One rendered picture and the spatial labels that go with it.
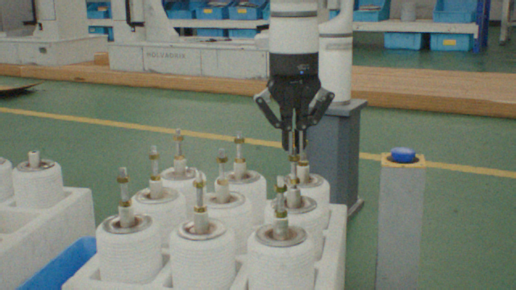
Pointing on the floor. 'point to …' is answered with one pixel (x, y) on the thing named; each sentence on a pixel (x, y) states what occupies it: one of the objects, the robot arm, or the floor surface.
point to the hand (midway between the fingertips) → (293, 141)
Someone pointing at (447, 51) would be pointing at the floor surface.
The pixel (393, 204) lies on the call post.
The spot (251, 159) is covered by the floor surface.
